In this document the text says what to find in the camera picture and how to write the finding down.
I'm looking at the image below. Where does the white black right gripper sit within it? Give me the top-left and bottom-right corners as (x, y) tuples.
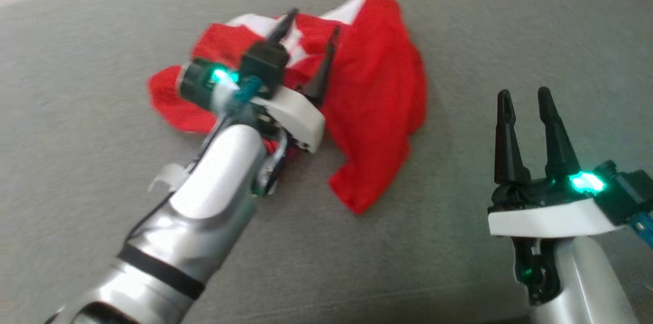
(487, 87), (625, 307)

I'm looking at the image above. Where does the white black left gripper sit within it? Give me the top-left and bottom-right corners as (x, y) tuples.
(176, 7), (341, 154)

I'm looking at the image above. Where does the red shorts white waistband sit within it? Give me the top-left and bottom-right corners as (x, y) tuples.
(147, 0), (428, 215)

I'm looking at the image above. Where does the grey fabric sofa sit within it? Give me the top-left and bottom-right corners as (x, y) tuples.
(0, 0), (653, 324)

